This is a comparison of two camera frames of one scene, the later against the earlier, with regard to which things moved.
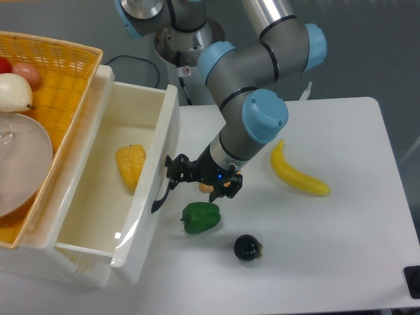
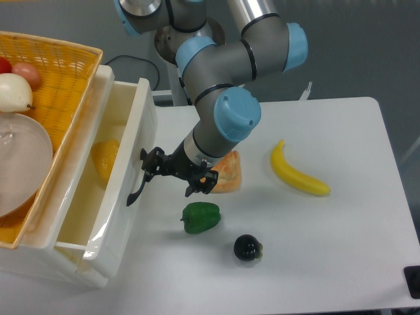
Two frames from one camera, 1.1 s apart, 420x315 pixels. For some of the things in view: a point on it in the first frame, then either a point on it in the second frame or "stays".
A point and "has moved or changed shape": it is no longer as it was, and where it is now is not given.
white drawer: [123, 193] has moved or changed shape
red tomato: [5, 65] stays
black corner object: [412, 277] stays
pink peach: [29, 72] stays
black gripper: [205, 168] -> [176, 163]
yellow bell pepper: [130, 159] -> [105, 152]
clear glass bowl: [26, 160] stays
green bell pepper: [198, 217] stays
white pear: [16, 94] stays
